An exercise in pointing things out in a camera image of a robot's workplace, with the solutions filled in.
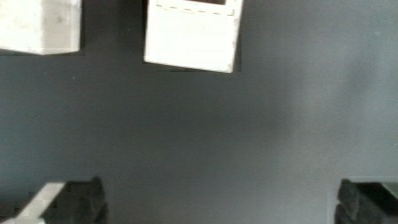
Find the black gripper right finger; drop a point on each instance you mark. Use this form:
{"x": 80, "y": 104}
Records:
{"x": 366, "y": 203}

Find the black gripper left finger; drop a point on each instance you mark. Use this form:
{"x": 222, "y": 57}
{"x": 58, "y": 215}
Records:
{"x": 67, "y": 203}

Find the white table leg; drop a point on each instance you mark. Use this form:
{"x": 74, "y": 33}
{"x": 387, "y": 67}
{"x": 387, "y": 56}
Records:
{"x": 192, "y": 33}
{"x": 41, "y": 26}

